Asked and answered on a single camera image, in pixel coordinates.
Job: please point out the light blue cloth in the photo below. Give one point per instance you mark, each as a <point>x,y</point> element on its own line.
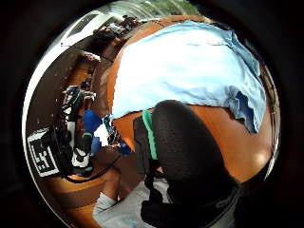
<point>183,69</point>

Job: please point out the clutter of background items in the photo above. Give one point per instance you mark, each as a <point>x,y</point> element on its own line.
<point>118,27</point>

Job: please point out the white marker cube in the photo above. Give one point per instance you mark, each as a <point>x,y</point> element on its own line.
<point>42,153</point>

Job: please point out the white window frame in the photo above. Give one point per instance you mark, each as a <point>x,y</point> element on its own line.
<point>82,25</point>

